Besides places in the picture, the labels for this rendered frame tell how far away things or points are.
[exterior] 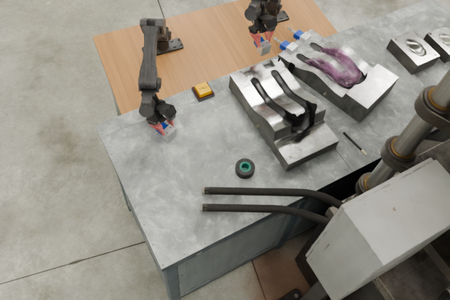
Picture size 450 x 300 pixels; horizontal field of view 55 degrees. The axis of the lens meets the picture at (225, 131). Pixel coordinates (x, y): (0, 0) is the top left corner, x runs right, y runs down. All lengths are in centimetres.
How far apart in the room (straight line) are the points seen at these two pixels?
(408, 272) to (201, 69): 124
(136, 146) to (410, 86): 134
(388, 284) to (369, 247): 76
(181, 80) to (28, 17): 191
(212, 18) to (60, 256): 152
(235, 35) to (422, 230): 149
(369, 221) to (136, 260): 167
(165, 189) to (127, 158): 22
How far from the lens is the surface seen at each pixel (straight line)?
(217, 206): 170
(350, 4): 392
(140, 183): 179
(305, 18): 245
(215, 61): 215
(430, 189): 118
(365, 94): 204
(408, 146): 138
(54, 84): 322
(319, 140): 189
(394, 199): 112
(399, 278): 183
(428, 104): 122
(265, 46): 203
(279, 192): 169
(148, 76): 170
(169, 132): 184
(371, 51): 239
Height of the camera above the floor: 240
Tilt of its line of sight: 57 degrees down
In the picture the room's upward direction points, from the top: 7 degrees clockwise
